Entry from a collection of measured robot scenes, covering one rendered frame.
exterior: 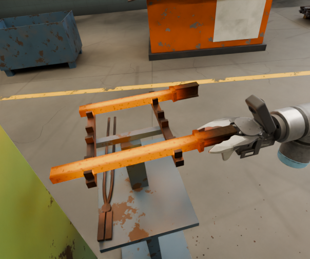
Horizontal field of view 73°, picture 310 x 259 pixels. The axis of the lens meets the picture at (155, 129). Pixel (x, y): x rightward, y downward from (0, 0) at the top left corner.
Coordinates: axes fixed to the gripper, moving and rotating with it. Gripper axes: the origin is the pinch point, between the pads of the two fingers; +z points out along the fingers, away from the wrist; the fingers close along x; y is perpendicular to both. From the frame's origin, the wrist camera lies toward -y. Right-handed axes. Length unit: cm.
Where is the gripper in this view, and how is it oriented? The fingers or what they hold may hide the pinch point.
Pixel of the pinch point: (206, 137)
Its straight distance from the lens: 54.2
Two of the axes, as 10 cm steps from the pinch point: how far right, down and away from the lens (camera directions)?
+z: -9.7, 2.2, -1.3
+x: -2.4, -6.2, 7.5
